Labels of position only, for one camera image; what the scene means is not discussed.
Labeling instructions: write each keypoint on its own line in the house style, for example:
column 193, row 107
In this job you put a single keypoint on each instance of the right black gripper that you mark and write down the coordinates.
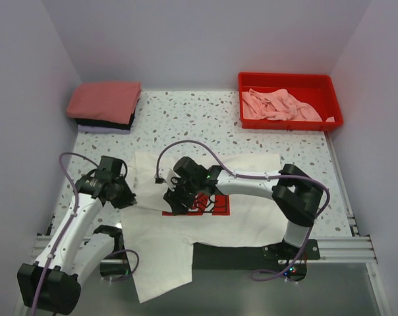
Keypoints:
column 174, row 200

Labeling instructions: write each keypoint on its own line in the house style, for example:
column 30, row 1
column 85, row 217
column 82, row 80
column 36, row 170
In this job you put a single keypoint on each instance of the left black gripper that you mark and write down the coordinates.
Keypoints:
column 128, row 199

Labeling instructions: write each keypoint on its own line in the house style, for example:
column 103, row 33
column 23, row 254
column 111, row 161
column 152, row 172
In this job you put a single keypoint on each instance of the white printed t shirt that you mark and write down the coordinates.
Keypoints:
column 165, row 243

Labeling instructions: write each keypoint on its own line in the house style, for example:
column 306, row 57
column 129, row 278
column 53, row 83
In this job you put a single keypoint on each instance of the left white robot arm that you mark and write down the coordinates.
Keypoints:
column 53, row 282

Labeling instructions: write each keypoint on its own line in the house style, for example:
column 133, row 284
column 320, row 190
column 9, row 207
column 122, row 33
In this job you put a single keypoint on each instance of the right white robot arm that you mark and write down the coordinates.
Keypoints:
column 298, row 196

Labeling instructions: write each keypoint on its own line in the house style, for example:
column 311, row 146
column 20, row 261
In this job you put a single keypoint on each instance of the folded lavender t shirt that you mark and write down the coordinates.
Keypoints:
column 102, row 130

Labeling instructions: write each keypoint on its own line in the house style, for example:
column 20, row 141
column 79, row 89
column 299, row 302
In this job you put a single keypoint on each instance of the folded black t shirt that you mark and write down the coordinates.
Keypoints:
column 120, row 124

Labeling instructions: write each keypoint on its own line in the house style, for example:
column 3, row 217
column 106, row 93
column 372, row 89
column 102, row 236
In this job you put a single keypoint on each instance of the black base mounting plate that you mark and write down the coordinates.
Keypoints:
column 271, row 258

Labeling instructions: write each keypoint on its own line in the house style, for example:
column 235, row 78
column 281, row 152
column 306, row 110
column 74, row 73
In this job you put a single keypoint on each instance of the folded salmon pink t shirt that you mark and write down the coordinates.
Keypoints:
column 96, row 89

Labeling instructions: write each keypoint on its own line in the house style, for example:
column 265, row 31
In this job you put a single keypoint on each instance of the pink t shirt in bin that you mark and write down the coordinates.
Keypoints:
column 279, row 105

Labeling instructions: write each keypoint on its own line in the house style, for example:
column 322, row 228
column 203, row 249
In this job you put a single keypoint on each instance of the red plastic bin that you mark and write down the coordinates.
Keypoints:
column 314, row 89

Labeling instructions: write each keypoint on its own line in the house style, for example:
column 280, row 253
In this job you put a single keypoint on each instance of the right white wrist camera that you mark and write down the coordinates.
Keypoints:
column 166, row 176

